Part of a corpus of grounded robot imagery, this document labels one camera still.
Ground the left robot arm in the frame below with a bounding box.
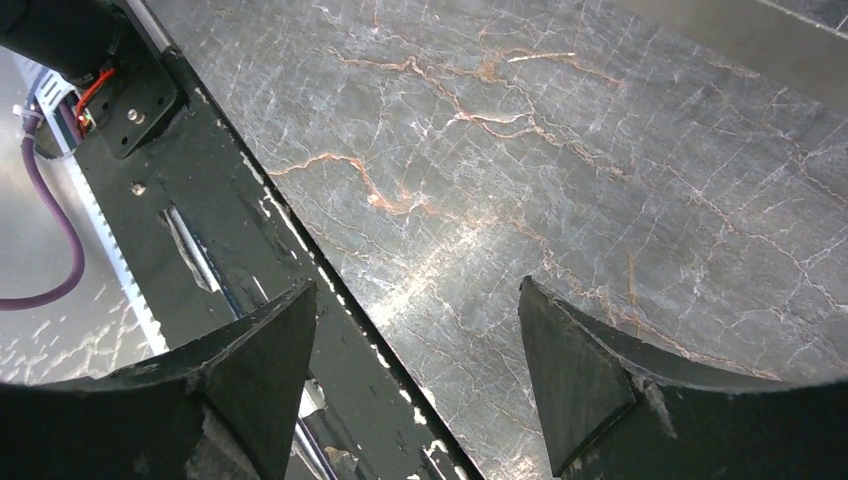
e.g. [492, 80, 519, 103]
[1, 0, 121, 86]

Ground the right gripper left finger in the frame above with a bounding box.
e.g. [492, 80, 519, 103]
[1, 281, 317, 479]

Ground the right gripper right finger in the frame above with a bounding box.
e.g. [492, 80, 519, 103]
[518, 277, 847, 479]

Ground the steel two-tier dish rack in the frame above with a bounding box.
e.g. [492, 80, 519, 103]
[619, 0, 847, 112]

